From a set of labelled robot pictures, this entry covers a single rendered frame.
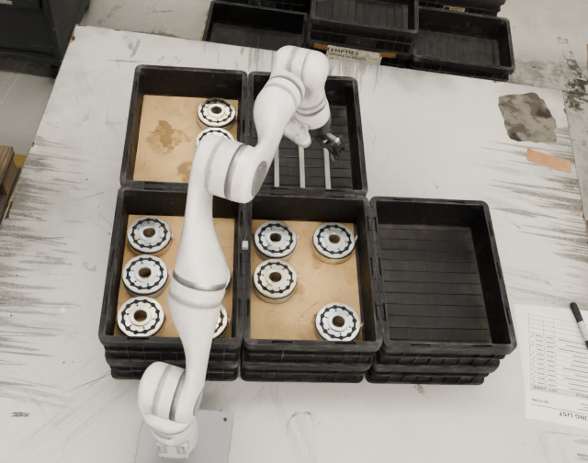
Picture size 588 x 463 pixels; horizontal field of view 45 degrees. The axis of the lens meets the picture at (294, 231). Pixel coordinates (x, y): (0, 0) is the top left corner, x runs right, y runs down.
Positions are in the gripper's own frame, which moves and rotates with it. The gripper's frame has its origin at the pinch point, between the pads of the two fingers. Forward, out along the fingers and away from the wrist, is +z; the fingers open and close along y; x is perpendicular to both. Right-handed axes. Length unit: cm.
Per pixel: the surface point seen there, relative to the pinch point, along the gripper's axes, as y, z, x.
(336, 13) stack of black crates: 68, 82, -75
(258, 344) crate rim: -19.9, 1.6, 42.8
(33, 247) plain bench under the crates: 47, 16, 62
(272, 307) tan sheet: -12.6, 14.6, 33.8
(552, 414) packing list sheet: -76, 40, 8
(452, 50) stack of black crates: 30, 104, -100
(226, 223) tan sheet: 11.3, 16.2, 25.3
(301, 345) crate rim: -26.5, 3.8, 37.0
